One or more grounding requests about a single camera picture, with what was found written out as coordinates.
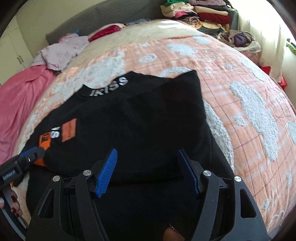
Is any dark red folded garment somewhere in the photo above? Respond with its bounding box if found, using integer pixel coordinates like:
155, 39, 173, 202
88, 25, 121, 42

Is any pile of folded clothes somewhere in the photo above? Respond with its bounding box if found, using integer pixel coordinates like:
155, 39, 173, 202
160, 1, 239, 37

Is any white curtain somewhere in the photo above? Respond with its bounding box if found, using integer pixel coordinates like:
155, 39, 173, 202
233, 0, 288, 81

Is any red gift bag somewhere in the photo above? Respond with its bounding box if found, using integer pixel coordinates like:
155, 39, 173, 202
260, 66, 288, 90

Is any peach white fleece blanket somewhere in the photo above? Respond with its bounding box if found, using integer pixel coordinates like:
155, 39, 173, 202
19, 32, 295, 240

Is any right hand thumb tip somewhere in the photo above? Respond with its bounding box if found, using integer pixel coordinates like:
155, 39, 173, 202
163, 225, 185, 241

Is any pink duvet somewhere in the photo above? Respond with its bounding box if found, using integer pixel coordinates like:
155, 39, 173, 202
1, 65, 61, 164

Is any white wardrobe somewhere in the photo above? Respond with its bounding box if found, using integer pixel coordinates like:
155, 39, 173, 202
0, 17, 33, 85

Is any white bag of clothes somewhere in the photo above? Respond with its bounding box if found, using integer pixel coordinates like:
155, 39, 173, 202
217, 30, 262, 52

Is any grey padded headboard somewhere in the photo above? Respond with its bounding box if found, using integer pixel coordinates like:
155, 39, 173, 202
45, 0, 163, 44

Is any lilac crumpled garment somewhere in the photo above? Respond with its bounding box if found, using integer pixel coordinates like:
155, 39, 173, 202
31, 34, 89, 71

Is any black IKISS sweatshirt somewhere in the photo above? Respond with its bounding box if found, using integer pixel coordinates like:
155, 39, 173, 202
25, 71, 233, 240

